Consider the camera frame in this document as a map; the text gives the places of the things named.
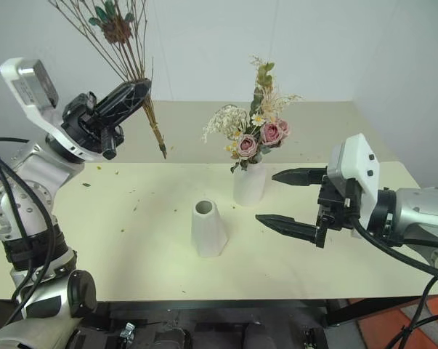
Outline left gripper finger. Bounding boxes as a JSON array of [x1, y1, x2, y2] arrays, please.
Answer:
[[120, 79, 153, 92], [94, 84, 150, 161]]

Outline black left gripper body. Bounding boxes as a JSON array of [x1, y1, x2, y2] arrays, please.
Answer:
[[61, 91, 126, 156]]

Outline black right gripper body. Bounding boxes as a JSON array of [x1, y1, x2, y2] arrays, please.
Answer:
[[317, 174, 362, 233]]

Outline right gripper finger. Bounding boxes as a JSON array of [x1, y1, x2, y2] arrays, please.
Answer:
[[255, 213, 328, 249], [271, 167, 329, 188]]

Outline dried brown twig bouquet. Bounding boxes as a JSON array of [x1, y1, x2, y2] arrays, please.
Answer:
[[47, 0, 169, 161]]

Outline pink rose flower bouquet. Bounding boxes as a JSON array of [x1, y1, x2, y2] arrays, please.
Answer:
[[201, 54, 304, 174]]

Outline white faceted vase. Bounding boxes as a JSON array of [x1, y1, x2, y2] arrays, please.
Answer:
[[232, 162, 268, 208], [190, 198, 229, 260]]

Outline orange floor mat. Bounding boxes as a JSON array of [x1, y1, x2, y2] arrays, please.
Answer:
[[347, 293, 438, 349]]

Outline metal wing clamp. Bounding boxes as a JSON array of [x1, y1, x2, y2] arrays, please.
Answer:
[[118, 321, 136, 343]]

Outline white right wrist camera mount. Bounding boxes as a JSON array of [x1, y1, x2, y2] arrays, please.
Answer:
[[326, 132, 381, 239]]

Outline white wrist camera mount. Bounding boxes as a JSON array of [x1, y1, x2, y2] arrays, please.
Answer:
[[0, 57, 97, 163], [326, 132, 381, 239]]

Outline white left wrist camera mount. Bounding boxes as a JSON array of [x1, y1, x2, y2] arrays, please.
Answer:
[[0, 57, 97, 163]]

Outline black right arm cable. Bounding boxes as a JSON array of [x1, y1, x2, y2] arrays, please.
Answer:
[[352, 214, 438, 283]]

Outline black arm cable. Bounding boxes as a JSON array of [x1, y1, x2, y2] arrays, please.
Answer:
[[352, 214, 438, 283], [0, 137, 57, 325]]

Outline black table frame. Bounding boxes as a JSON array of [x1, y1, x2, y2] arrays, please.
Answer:
[[93, 295, 438, 328]]

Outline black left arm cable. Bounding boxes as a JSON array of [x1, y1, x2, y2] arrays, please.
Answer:
[[0, 137, 57, 325]]

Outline thin black hanging cable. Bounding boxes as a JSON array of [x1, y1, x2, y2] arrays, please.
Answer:
[[395, 275, 438, 349]]

